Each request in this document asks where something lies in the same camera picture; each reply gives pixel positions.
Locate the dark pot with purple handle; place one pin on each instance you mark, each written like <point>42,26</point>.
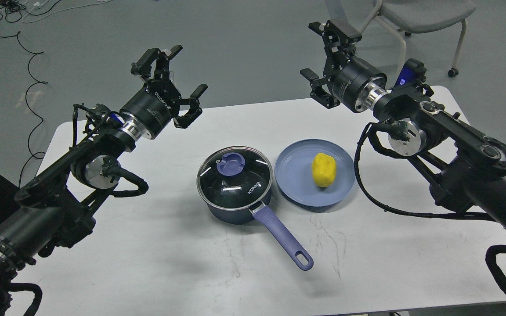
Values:
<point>262,213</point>

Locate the blue round plate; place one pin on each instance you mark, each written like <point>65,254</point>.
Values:
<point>294,176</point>

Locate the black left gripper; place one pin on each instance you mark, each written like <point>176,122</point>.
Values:
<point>159,101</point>

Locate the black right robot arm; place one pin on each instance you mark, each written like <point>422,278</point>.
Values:
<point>465,168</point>

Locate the glass lid with purple knob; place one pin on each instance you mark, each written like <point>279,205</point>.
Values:
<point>235,178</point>

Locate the grey office chair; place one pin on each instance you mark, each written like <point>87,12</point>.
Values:
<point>418,17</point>

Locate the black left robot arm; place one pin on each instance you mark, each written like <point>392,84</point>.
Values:
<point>56,208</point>

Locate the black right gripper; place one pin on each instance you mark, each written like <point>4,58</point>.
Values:
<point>346,83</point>

